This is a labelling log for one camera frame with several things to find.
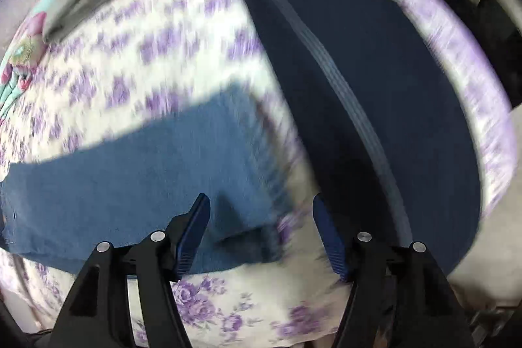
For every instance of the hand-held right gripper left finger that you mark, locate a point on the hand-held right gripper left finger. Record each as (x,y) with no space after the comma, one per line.
(191,240)

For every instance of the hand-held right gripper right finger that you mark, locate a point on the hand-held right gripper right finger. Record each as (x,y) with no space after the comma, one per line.
(332,246)

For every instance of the blue denim pants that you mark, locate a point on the blue denim pants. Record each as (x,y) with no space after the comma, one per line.
(122,205)

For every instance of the navy striped track pants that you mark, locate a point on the navy striped track pants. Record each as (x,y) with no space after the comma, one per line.
(367,87)

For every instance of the purple floral bed sheet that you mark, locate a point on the purple floral bed sheet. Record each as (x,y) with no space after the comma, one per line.
(163,46)

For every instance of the colourful cartoon print pillow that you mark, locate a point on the colourful cartoon print pillow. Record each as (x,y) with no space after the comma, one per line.
(20,50)

